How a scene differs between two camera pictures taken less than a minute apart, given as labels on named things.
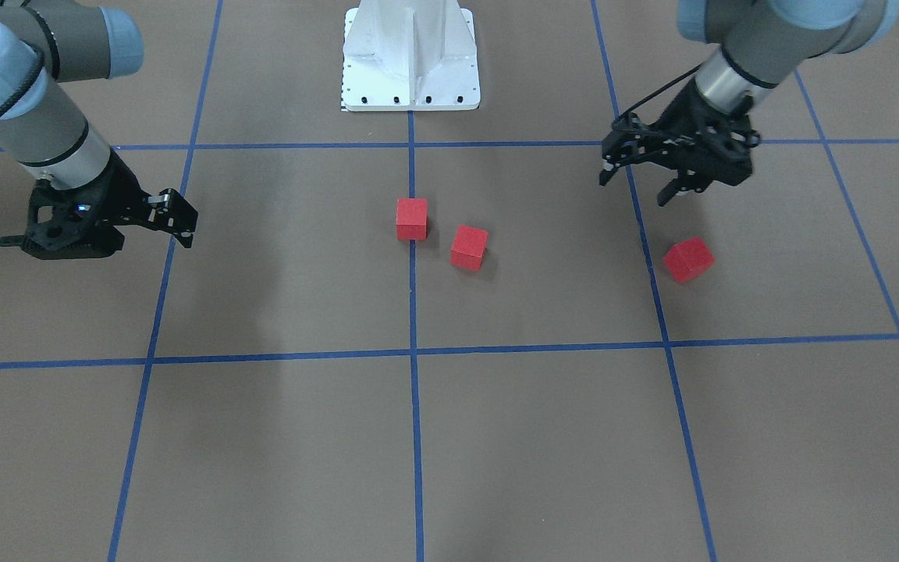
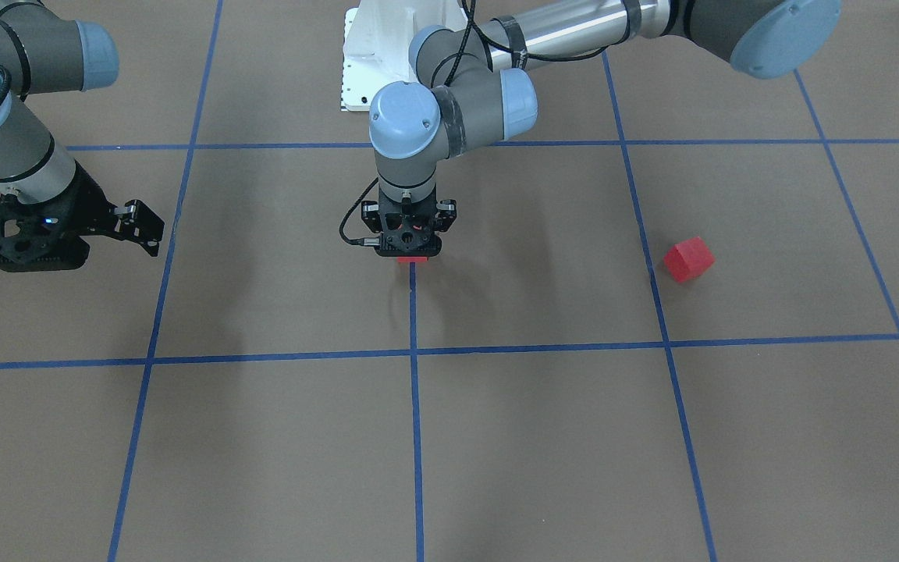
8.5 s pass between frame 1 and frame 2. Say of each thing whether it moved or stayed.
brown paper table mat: stayed
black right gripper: moved
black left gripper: moved
